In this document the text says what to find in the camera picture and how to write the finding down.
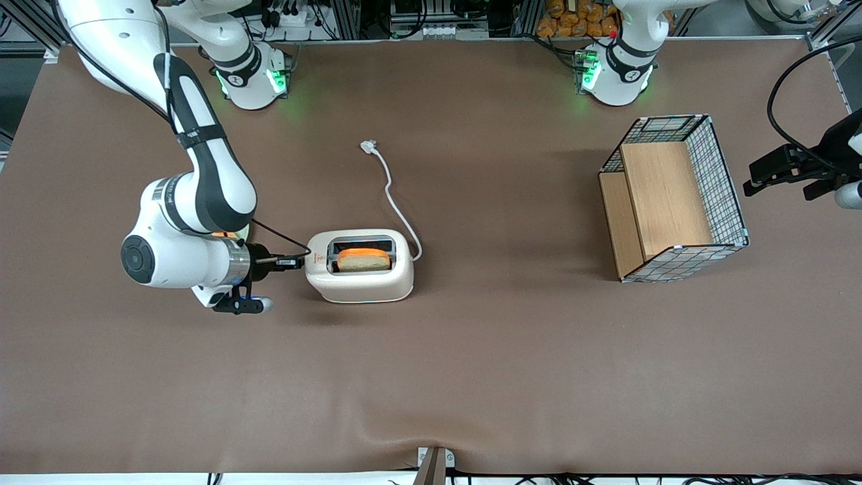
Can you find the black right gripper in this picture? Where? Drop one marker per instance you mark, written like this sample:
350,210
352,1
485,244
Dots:
259,263

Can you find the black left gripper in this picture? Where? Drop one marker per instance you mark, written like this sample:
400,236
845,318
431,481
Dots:
837,146

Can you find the white two-slot toaster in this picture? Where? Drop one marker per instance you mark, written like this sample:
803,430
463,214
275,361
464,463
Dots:
360,286

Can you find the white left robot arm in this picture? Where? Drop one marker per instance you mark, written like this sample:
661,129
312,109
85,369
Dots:
623,64

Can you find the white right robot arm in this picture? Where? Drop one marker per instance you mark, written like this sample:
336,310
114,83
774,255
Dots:
202,188

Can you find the pale green plate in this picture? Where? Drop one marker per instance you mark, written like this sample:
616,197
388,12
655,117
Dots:
244,234

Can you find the toast slice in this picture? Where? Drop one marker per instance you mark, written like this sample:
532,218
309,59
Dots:
363,261

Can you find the wooden shelf insert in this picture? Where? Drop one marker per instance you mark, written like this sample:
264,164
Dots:
667,195

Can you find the brown table cloth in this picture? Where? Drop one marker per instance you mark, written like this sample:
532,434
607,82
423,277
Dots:
471,377

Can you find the white power strip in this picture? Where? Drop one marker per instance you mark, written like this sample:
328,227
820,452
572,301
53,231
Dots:
293,17

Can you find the pile of bread rolls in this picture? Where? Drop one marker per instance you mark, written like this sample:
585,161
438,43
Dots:
572,19

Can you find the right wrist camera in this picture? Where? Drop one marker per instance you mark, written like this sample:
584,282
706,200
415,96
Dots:
246,305

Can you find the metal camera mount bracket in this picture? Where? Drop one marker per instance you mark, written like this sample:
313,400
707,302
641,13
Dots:
434,466

